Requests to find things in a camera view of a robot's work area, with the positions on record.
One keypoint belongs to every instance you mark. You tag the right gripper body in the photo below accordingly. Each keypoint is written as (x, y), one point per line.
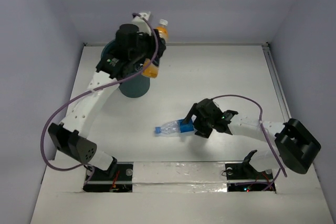
(204, 125)

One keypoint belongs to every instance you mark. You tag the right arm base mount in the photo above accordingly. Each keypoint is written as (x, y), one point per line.
(242, 177)

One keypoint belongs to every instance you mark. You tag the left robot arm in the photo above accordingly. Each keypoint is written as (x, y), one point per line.
(132, 52)

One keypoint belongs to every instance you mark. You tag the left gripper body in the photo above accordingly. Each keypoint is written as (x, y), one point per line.
(155, 51)

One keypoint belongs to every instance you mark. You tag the dark green plastic bin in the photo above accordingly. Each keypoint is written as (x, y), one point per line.
(134, 88)

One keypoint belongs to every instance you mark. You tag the silver tape strip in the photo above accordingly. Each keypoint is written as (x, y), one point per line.
(179, 177)

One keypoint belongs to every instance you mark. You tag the aluminium rail right edge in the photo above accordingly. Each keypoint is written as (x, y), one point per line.
(283, 98)

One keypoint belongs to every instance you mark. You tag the blue label water bottle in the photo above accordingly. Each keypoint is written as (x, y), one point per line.
(174, 128)

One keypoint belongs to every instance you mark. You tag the orange drink bottle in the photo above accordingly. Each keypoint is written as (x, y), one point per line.
(160, 38)

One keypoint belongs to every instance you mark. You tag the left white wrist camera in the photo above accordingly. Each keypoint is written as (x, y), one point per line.
(140, 19)

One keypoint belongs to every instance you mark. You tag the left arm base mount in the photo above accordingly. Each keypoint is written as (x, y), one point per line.
(118, 181)

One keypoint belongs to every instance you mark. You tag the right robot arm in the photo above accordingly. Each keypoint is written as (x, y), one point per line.
(291, 145)

